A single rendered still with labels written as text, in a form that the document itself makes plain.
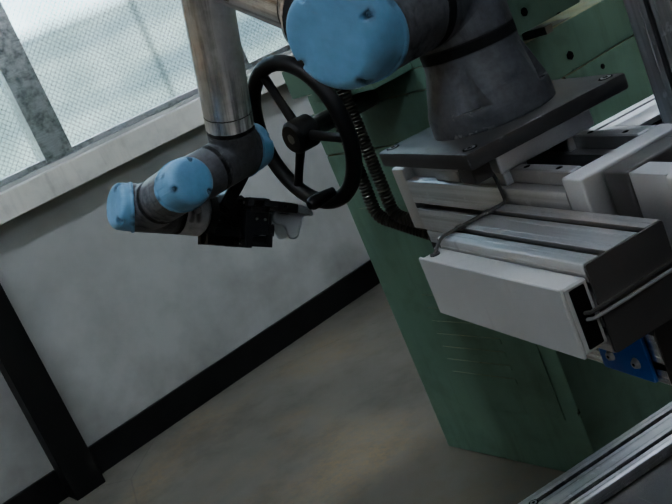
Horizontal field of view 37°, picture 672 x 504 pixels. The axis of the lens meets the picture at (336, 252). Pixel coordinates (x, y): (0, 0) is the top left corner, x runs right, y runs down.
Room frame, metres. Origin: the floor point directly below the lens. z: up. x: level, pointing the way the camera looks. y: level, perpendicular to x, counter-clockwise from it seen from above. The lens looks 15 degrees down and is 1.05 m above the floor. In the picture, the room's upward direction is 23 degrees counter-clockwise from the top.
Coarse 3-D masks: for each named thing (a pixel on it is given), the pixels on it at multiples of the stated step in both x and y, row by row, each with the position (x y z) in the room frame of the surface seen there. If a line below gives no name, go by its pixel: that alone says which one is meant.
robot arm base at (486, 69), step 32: (512, 32) 1.12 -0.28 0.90; (448, 64) 1.12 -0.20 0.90; (480, 64) 1.10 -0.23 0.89; (512, 64) 1.10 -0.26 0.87; (448, 96) 1.12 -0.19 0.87; (480, 96) 1.10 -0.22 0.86; (512, 96) 1.09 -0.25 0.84; (544, 96) 1.10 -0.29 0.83; (448, 128) 1.12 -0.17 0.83; (480, 128) 1.09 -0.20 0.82
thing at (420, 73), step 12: (408, 72) 1.72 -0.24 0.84; (420, 72) 1.70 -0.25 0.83; (384, 84) 1.79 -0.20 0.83; (396, 84) 1.76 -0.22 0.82; (408, 84) 1.73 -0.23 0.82; (420, 84) 1.71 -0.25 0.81; (312, 96) 1.98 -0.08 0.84; (384, 96) 1.80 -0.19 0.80; (312, 108) 1.99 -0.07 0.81; (324, 108) 1.96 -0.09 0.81
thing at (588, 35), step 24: (600, 0) 1.87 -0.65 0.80; (552, 24) 1.82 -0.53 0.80; (576, 24) 1.81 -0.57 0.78; (600, 24) 1.85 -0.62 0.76; (624, 24) 1.88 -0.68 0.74; (552, 48) 1.77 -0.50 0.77; (576, 48) 1.80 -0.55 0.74; (600, 48) 1.84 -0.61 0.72; (552, 72) 1.76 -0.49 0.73; (408, 96) 1.74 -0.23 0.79; (384, 120) 1.82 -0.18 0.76; (408, 120) 1.77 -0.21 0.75; (336, 144) 1.97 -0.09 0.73; (384, 144) 1.84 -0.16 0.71
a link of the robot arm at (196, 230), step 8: (208, 200) 1.57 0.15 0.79; (200, 208) 1.55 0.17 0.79; (208, 208) 1.56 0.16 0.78; (192, 216) 1.55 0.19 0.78; (200, 216) 1.55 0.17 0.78; (208, 216) 1.56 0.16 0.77; (192, 224) 1.55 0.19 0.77; (200, 224) 1.55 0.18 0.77; (208, 224) 1.57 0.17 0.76; (184, 232) 1.55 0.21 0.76; (192, 232) 1.56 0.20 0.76; (200, 232) 1.56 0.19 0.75
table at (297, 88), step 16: (512, 0) 1.56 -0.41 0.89; (528, 0) 1.58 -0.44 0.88; (544, 0) 1.60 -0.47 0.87; (560, 0) 1.62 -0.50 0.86; (576, 0) 1.64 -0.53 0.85; (512, 16) 1.56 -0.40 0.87; (528, 16) 1.58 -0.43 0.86; (544, 16) 1.59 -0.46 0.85; (416, 64) 1.70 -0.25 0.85; (288, 80) 2.03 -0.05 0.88; (384, 80) 1.68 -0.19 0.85
